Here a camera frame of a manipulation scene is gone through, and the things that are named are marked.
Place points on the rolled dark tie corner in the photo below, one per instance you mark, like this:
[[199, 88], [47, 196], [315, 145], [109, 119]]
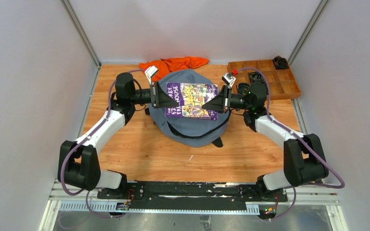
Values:
[[280, 63]]

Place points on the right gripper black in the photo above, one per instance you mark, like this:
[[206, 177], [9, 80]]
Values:
[[222, 102]]

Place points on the blue grey backpack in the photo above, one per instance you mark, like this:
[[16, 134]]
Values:
[[189, 131]]

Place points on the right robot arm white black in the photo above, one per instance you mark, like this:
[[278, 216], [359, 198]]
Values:
[[303, 156]]

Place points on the purple treehouse book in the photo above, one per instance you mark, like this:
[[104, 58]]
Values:
[[190, 99]]

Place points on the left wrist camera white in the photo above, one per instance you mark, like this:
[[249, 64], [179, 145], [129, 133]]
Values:
[[150, 72]]

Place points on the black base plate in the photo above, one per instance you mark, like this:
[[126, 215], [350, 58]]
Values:
[[191, 196]]

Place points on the orange cloth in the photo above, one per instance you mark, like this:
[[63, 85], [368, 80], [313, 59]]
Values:
[[167, 66]]

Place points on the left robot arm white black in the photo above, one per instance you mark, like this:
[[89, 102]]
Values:
[[79, 167]]

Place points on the rolled dark tie middle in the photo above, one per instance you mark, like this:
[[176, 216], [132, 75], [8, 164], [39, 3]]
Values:
[[255, 77]]

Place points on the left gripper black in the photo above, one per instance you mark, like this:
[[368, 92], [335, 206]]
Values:
[[153, 96]]

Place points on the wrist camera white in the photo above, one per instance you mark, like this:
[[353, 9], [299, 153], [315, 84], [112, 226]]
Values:
[[150, 72], [229, 79]]

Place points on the wooden compartment tray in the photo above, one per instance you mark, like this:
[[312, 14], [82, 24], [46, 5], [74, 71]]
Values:
[[282, 83]]

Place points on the aluminium frame rail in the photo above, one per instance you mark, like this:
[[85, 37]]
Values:
[[86, 201]]

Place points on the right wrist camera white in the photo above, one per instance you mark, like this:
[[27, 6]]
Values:
[[229, 79]]

